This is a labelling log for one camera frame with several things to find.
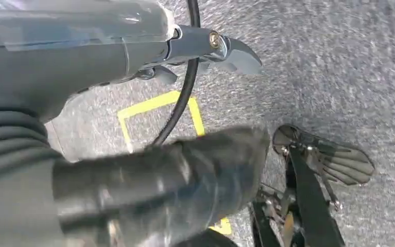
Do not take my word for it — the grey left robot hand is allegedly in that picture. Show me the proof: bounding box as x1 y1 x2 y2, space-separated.
0 0 271 247

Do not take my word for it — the yellow floor tape square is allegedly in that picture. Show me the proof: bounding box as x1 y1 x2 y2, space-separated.
117 90 233 236

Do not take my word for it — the black robot leg with foot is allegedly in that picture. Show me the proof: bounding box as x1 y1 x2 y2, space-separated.
249 124 376 247

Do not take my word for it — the thick black cable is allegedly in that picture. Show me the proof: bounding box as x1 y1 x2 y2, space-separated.
151 0 202 146

